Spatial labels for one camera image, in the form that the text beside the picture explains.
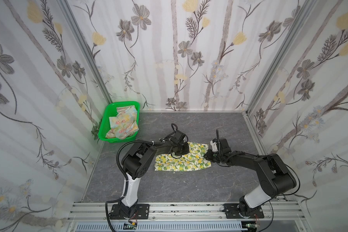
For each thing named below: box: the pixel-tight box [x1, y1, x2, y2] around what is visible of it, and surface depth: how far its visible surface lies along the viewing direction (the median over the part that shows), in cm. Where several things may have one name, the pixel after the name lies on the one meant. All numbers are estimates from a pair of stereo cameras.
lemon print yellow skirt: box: [154, 141, 212, 172], surface depth 92 cm
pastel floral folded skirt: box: [105, 105, 140, 140], surface depth 113 cm
